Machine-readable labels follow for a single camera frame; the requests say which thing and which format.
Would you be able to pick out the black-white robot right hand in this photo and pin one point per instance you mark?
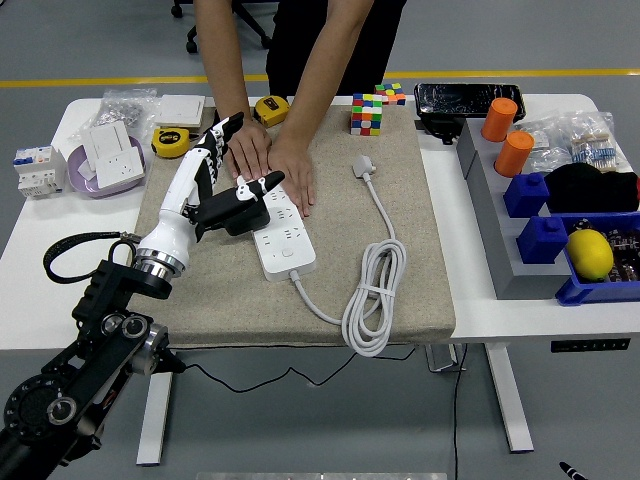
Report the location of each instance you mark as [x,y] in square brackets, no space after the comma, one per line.
[570,472]

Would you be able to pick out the person's left hand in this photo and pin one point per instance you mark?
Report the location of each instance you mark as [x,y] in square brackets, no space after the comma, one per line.
[296,170]

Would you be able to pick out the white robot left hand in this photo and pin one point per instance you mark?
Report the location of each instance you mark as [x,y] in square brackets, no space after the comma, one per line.
[177,200]

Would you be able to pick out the person's right hand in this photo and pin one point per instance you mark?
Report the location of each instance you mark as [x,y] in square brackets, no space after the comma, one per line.
[250,150]

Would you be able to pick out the black plug adapter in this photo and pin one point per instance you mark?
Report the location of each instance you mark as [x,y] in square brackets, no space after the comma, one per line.
[250,220]

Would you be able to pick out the white power strip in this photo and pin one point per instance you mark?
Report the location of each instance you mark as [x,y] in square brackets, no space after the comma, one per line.
[287,255]

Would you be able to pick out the person's right forearm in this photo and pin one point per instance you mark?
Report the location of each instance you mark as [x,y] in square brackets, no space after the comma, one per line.
[220,60]

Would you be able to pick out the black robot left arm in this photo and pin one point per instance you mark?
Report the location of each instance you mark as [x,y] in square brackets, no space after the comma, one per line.
[75,380]

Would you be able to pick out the person's left forearm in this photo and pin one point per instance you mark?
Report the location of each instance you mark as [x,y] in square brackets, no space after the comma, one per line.
[325,65]

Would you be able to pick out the yellow tape measure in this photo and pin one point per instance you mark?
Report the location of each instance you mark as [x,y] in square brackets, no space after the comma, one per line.
[170,142]
[272,110]

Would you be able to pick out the large colourful puzzle cube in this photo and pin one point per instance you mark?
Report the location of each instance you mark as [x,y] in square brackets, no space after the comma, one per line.
[366,117]

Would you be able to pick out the white table leg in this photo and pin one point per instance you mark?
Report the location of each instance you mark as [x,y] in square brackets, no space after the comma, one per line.
[510,400]
[152,425]

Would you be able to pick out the purple bowl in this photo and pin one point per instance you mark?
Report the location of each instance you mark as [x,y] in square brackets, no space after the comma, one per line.
[82,187]

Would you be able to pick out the clear bag of screws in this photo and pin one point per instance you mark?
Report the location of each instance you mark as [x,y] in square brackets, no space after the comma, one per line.
[125,107]

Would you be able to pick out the person's torso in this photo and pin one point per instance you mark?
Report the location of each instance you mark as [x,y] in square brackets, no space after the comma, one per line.
[295,40]

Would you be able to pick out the black office chair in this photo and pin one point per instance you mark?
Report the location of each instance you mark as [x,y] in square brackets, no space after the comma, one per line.
[191,46]

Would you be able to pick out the grey-brown mat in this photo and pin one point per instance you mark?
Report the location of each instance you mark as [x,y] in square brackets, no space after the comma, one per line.
[225,310]

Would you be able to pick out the small colourful puzzle cube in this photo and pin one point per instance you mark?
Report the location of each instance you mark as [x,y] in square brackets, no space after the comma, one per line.
[392,94]

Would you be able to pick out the black table control panel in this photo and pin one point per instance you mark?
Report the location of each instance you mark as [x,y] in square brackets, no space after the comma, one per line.
[590,345]

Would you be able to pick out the white circuit breaker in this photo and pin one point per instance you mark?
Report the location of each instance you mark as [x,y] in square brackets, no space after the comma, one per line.
[37,172]

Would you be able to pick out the black plastic-wrapped tray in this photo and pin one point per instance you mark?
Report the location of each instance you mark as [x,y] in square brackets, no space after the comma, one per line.
[450,97]

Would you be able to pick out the grey box under table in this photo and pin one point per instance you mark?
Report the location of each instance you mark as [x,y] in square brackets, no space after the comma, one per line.
[440,357]

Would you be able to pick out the blue storage bin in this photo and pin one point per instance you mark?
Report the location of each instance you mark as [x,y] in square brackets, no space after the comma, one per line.
[600,292]

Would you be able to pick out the grey stepped block holder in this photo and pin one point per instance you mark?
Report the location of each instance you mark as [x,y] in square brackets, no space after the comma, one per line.
[520,280]

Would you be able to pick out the orange cylinder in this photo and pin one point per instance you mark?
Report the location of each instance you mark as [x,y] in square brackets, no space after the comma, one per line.
[499,120]
[515,155]

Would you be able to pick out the yellow lemon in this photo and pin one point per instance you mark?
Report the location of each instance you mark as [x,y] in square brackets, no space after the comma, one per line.
[590,255]

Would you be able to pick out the blue block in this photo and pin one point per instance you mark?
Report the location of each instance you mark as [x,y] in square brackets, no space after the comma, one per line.
[525,195]
[540,242]

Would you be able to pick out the clear plastic bag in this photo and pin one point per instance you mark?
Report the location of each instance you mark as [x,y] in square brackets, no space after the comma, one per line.
[547,150]

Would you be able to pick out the black cloth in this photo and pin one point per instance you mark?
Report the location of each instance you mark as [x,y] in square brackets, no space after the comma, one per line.
[590,190]

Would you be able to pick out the clear bag of resistors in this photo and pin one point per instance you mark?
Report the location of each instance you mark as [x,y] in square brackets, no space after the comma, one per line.
[597,150]

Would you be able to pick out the white wall socket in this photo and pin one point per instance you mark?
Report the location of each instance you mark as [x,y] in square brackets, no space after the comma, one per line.
[120,167]

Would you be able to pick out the white switch panel stack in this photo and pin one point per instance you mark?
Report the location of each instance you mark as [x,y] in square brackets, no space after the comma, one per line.
[177,110]

